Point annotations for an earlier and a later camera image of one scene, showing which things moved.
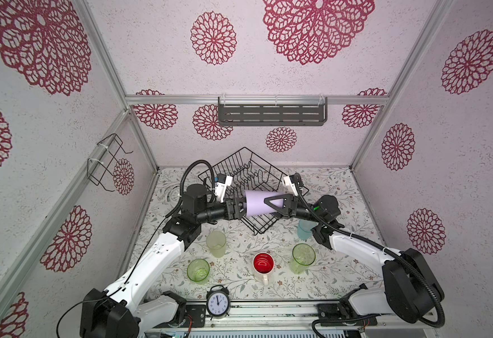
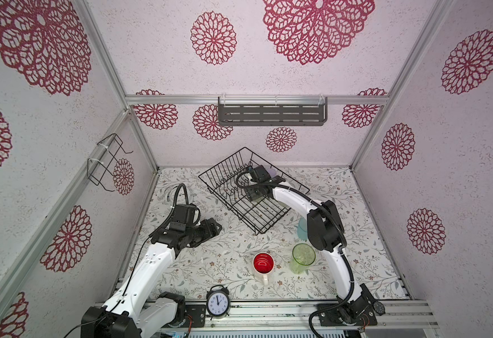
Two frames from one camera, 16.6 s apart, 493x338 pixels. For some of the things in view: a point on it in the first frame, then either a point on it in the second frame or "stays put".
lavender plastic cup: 256,205 -> 272,172
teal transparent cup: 304,227 stays put
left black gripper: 235,213 -> 210,230
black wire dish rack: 254,189 stays put
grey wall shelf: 272,110 stays put
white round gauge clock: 173,196 stays put
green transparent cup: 303,255 stays put
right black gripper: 293,208 -> 251,194
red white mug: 263,263 stays put
